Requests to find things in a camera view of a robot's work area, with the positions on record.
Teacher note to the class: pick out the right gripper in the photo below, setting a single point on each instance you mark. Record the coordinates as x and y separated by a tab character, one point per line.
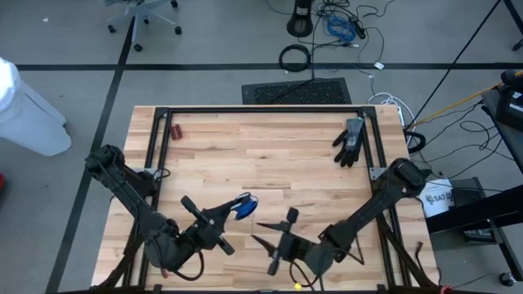
296	249

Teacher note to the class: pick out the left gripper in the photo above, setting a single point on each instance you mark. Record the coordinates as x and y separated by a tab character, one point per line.
206	237

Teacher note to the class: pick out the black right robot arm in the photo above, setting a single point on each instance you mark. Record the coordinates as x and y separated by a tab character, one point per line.
367	212

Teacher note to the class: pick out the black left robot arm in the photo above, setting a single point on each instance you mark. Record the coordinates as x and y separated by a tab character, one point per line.
135	204

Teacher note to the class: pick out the small yellow tape tag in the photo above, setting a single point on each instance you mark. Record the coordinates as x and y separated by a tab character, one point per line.
297	286

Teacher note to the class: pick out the small red box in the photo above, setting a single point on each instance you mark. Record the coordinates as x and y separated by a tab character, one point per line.
176	132

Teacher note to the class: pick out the black work glove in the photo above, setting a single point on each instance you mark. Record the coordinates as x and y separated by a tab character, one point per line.
350	143

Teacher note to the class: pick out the black floor mat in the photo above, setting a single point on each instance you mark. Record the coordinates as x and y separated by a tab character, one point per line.
300	92

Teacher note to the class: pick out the white power adapter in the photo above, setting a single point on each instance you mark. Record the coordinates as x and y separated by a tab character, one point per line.
378	65

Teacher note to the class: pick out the black desk base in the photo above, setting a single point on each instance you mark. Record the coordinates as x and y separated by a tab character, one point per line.
474	210

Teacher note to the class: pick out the black stand base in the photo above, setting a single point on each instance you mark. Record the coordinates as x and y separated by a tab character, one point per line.
300	22

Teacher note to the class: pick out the white trash bin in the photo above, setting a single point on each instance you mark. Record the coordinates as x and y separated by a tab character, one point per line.
28	118

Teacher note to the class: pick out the black power strip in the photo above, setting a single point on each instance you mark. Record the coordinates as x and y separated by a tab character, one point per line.
358	28

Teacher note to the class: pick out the black caster wheel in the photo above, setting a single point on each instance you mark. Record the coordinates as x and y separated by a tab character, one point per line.
507	279

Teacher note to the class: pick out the black electronic equipment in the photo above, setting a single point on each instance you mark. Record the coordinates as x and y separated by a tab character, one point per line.
515	106

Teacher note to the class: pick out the black aluminium table frame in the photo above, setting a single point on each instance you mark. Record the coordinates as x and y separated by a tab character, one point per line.
261	110

